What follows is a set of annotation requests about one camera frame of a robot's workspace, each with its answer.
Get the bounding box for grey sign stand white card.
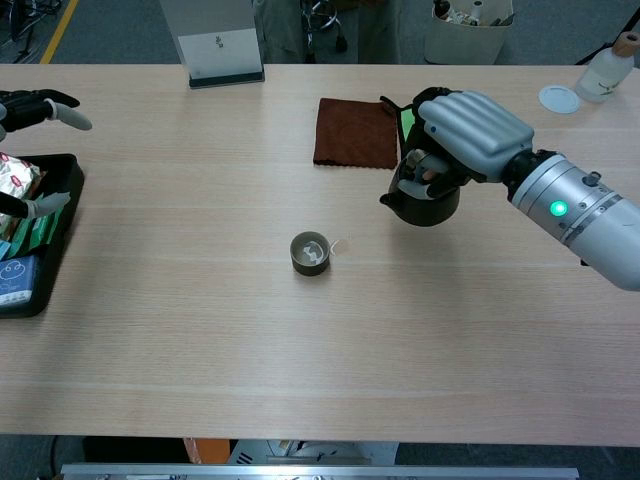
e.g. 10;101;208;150
159;0;266;90

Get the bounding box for beige storage bin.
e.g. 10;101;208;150
424;0;516;66

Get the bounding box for brown cloth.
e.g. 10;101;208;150
312;97;400;171

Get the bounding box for person in khaki trousers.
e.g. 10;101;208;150
252;0;404;65

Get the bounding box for black metal frame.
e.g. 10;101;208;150
0;0;65;64

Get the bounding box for foil snack bag red labels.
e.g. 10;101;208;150
0;151;44;239

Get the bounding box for chrome stool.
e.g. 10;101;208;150
299;0;350;64

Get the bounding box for green cloth with black edge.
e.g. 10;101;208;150
379;94;419;166

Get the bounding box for black cast iron teapot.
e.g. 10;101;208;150
379;149;461;228

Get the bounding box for black plastic tray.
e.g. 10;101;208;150
0;152;86;320

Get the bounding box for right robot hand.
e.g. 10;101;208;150
397;87;535;201

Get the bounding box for glass bottle with wooden cork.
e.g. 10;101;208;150
573;30;640;105

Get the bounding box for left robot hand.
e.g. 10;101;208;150
0;88;94;220

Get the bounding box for orange object under table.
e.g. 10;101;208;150
182;437;231;465

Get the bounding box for white round coaster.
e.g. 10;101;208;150
538;84;582;116

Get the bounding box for blue packet with face print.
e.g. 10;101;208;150
0;254;39;306

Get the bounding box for dark ceramic tea cup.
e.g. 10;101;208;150
289;230;332;277

